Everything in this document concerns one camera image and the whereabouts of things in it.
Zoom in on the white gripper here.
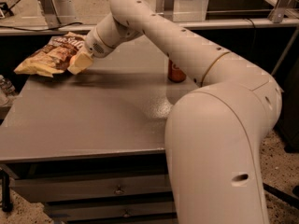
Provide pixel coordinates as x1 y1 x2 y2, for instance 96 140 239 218
67 28 113 75

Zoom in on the orange fruit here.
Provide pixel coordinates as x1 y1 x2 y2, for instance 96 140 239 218
69 55 77 65

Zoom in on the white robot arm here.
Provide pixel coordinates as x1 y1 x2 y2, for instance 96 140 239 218
68 0 282 224

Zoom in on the brown chip bag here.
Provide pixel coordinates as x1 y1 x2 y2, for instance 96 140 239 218
14 32 85 77

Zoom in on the plastic water bottle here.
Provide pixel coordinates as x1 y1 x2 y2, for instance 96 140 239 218
0 75 15 95

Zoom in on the grey drawer cabinet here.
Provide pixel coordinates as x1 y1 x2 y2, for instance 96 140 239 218
0 37 196 224

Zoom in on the red coca-cola can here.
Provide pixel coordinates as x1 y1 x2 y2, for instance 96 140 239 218
167 60 186 83

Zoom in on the top drawer knob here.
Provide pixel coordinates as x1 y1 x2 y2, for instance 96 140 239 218
114 186 124 195

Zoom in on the black office chair base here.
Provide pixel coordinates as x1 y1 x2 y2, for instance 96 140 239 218
263 183 299 209

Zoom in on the metal bracket left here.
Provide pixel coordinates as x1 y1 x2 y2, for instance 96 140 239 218
38 0 60 28

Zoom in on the metal bracket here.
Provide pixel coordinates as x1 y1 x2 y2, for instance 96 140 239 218
268 0 299 23
164 0 175 21
38 0 60 28

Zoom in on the metal bracket middle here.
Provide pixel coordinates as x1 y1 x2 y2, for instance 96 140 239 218
164 0 175 21

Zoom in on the black post at left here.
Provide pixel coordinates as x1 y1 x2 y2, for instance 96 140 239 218
0 170 13 213

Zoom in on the metal bracket right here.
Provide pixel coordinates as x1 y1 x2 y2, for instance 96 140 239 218
268 0 299 23

